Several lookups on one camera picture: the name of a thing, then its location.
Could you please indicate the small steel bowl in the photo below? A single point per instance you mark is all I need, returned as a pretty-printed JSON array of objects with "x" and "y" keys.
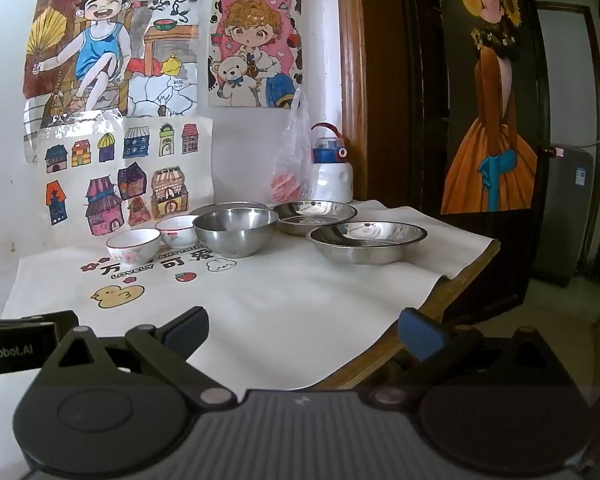
[{"x": 315, "y": 212}]

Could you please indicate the boy with fan drawing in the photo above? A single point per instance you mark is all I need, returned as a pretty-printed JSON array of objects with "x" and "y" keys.
[{"x": 95, "y": 45}]

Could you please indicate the deep stainless steel bowl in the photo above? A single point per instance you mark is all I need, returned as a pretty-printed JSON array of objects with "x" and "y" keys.
[{"x": 235, "y": 232}]

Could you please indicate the grey appliance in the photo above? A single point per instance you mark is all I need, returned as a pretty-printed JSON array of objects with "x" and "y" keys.
[{"x": 565, "y": 220}]

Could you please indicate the white water bottle blue lid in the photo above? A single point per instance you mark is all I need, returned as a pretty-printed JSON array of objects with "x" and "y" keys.
[{"x": 332, "y": 180}]

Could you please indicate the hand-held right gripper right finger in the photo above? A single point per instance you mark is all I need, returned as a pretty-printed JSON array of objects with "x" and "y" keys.
[{"x": 420, "y": 335}]

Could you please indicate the stainless steel plate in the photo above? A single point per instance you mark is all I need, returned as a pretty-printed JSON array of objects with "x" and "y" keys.
[
  {"x": 220, "y": 206},
  {"x": 367, "y": 240}
]

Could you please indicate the clear plastic bag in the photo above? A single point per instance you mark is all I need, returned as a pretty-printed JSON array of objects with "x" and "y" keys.
[{"x": 292, "y": 155}]

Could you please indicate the cartoon child with bear poster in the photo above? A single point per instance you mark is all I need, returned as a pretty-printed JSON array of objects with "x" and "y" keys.
[{"x": 250, "y": 35}]

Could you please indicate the wooden table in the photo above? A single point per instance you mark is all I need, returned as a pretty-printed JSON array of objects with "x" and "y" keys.
[{"x": 362, "y": 362}]

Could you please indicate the coloured houses drawing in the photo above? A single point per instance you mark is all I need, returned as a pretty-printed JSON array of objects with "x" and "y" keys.
[{"x": 130, "y": 160}]

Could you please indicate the dark door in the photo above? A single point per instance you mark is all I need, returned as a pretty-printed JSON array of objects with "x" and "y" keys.
[{"x": 422, "y": 110}]

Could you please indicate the white ceramic bowl red rim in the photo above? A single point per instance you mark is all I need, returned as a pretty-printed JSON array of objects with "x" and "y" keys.
[{"x": 175, "y": 232}]

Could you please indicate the white printed cloth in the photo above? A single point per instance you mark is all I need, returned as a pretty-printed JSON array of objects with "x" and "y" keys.
[{"x": 280, "y": 300}]

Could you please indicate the girl in orange dress poster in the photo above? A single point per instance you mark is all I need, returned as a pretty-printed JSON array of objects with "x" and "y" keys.
[{"x": 490, "y": 160}]

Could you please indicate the white ceramic bowl pink flowers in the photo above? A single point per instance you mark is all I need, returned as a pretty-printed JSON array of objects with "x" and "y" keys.
[{"x": 132, "y": 247}]

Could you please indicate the wooden door frame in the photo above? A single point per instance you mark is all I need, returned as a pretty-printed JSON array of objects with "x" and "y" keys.
[{"x": 375, "y": 85}]

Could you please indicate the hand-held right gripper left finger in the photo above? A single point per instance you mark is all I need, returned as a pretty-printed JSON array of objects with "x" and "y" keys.
[{"x": 187, "y": 332}]

